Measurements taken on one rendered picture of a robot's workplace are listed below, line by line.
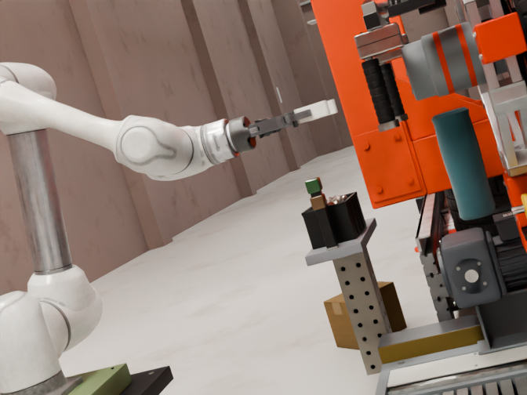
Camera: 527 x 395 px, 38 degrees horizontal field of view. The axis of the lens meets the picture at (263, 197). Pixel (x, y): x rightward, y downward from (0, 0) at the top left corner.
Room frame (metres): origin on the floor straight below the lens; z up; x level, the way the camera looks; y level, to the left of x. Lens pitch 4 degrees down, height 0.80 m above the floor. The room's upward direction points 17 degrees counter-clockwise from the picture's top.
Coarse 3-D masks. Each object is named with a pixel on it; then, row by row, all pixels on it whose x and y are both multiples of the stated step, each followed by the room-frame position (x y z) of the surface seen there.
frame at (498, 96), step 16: (464, 0) 1.41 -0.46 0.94; (480, 0) 1.41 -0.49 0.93; (496, 0) 1.40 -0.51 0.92; (464, 16) 1.89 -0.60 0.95; (496, 16) 1.40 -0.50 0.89; (512, 64) 1.40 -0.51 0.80; (496, 80) 1.41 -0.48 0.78; (512, 80) 1.40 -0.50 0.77; (480, 96) 1.91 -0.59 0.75; (496, 96) 1.41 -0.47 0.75; (512, 96) 1.40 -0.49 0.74; (496, 112) 1.43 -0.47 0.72; (512, 112) 1.82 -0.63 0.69; (496, 128) 1.81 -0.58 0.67; (512, 128) 1.79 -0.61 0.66; (496, 144) 1.82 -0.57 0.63; (512, 144) 1.49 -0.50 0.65; (512, 160) 1.53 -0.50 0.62
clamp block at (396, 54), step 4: (404, 36) 1.85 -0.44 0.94; (404, 40) 1.85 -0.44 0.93; (408, 40) 1.85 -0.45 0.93; (392, 52) 1.86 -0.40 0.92; (396, 52) 1.86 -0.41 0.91; (400, 52) 1.85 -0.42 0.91; (376, 56) 1.87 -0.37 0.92; (380, 56) 1.87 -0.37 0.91; (384, 56) 1.86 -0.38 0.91; (388, 56) 1.86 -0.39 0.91; (392, 56) 1.86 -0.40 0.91; (396, 56) 1.86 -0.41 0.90; (400, 56) 1.86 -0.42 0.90; (380, 60) 1.87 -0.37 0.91; (384, 60) 1.86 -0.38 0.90; (388, 60) 1.87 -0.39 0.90
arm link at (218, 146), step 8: (224, 120) 1.64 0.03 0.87; (208, 128) 1.63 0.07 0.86; (216, 128) 1.62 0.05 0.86; (224, 128) 1.62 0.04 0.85; (208, 136) 1.62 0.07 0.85; (216, 136) 1.62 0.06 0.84; (224, 136) 1.61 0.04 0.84; (208, 144) 1.62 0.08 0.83; (216, 144) 1.62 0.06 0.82; (224, 144) 1.61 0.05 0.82; (232, 144) 1.62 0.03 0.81; (208, 152) 1.62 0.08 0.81; (216, 152) 1.62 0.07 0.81; (224, 152) 1.62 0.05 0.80; (232, 152) 1.62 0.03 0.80; (216, 160) 1.64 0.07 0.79; (224, 160) 1.64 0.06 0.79
